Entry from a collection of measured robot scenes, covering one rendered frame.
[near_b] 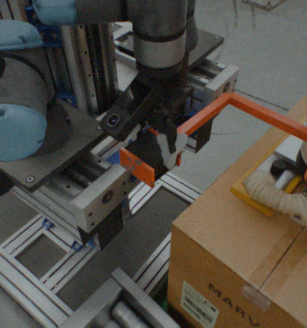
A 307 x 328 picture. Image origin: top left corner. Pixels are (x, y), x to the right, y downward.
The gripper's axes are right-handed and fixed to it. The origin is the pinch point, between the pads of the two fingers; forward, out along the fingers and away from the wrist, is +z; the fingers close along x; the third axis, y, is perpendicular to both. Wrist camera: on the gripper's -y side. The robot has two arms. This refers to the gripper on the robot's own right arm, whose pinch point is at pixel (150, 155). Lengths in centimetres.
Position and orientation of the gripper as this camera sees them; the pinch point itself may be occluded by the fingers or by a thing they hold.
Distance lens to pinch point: 67.4
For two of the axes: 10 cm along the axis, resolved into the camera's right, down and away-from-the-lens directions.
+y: 6.9, -5.4, 4.9
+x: -7.3, -5.0, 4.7
